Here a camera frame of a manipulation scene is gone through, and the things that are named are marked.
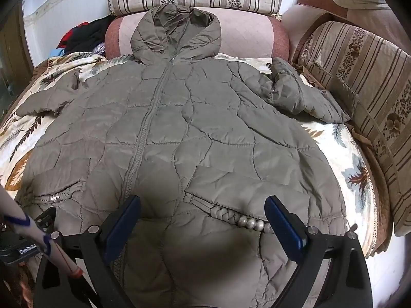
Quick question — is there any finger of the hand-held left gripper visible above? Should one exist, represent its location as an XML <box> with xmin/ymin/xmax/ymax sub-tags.
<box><xmin>35</xmin><ymin>207</ymin><xmax>57</xmax><ymax>232</ymax></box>

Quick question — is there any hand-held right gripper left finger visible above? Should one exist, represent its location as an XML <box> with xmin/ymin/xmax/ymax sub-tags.
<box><xmin>34</xmin><ymin>195</ymin><xmax>142</xmax><ymax>308</ymax></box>

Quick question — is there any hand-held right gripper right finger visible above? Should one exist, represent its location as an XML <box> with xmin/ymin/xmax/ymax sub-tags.
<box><xmin>264</xmin><ymin>196</ymin><xmax>375</xmax><ymax>308</ymax></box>

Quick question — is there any olive quilted hooded jacket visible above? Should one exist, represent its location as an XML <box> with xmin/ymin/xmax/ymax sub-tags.
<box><xmin>14</xmin><ymin>4</ymin><xmax>354</xmax><ymax>308</ymax></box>

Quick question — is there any black clothes pile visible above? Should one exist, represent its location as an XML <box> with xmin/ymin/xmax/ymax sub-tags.
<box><xmin>62</xmin><ymin>14</ymin><xmax>114</xmax><ymax>55</ymax></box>

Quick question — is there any leaf print blanket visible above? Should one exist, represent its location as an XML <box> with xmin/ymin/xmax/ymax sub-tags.
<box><xmin>0</xmin><ymin>51</ymin><xmax>390</xmax><ymax>260</ymax></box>

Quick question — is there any square striped floral cushion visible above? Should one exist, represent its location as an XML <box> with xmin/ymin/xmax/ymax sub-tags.
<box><xmin>297</xmin><ymin>21</ymin><xmax>411</xmax><ymax>238</ymax></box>

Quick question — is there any red garment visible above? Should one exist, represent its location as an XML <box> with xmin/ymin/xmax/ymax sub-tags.
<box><xmin>58</xmin><ymin>22</ymin><xmax>90</xmax><ymax>49</ymax></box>

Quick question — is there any pink quilted bolster cushion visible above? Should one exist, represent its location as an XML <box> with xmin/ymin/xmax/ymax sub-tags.
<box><xmin>104</xmin><ymin>6</ymin><xmax>291</xmax><ymax>63</ymax></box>

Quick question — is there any brown pink cushion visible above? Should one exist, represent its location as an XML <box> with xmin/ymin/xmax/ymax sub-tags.
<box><xmin>297</xmin><ymin>0</ymin><xmax>411</xmax><ymax>58</ymax></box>

